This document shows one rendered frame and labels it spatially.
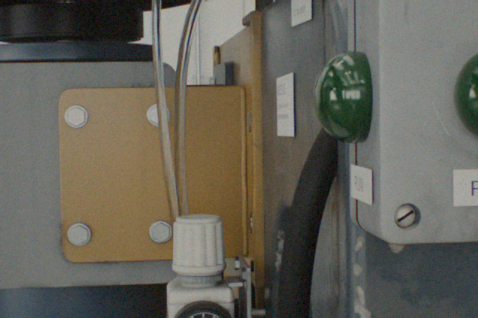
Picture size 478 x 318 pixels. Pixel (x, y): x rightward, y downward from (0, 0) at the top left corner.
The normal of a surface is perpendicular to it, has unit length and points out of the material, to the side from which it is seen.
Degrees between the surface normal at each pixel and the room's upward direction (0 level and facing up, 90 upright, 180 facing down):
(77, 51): 90
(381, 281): 90
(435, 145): 90
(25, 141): 90
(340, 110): 105
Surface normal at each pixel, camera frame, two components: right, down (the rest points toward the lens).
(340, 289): -0.99, 0.02
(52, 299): -0.11, 0.07
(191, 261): 0.15, 0.02
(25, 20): -0.39, 0.05
